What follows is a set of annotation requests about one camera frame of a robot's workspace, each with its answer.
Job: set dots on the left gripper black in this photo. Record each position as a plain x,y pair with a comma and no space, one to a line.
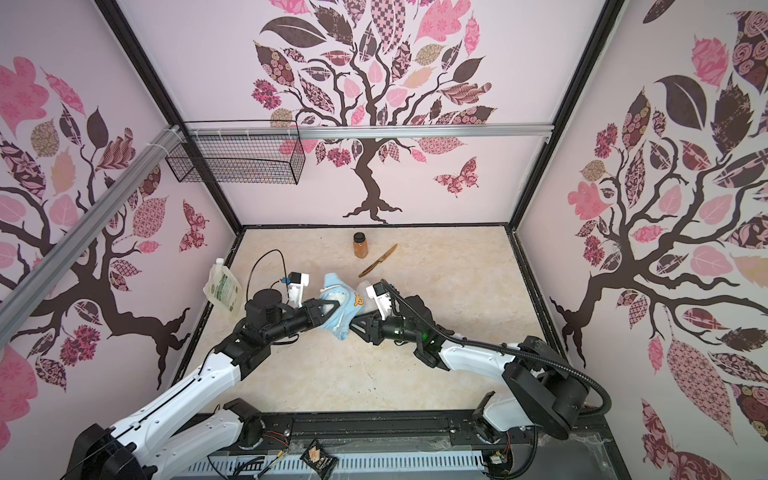
313,311

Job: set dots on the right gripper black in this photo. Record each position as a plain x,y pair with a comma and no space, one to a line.
375,326

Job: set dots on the white teddy bear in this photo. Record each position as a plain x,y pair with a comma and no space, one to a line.
368,306

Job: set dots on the light blue bear hoodie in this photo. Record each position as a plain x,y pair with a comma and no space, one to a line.
344,303

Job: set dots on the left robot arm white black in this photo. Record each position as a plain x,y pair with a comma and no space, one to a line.
158,442

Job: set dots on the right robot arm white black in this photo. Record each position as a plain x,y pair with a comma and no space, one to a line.
541,391

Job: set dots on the wooden knife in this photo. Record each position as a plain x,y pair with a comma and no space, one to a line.
369,269

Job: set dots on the amber spice jar black lid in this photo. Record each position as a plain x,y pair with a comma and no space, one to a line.
360,246

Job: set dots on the white green refill pouch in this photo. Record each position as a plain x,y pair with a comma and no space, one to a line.
223,290

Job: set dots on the small black brown packet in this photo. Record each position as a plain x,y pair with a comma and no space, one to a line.
319,460

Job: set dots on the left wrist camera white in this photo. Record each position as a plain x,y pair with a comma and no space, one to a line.
296,283

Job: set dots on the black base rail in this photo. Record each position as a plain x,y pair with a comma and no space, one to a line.
408,430

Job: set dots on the black wire basket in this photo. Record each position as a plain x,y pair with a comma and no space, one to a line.
247,152

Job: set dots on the white slotted cable duct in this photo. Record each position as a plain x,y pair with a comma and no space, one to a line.
347,465

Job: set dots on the rear aluminium rail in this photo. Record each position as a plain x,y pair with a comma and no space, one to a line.
401,131

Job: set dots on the aluminium rail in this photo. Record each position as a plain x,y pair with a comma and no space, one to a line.
401,131
23,300

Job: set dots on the left aluminium rail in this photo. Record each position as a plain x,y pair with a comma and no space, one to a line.
23,300

